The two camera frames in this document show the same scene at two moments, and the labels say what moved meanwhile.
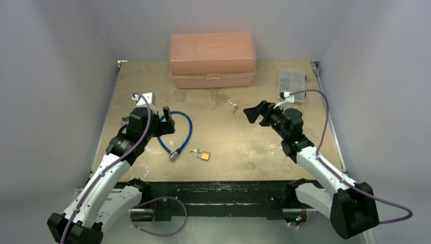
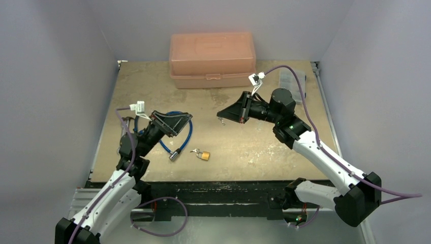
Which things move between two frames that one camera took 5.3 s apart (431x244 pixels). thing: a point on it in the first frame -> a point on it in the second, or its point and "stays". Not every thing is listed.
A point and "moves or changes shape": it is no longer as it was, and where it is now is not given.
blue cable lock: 174,155 stays
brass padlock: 204,155 stays
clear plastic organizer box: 291,80 stays
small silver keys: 236,106 moves or changes shape
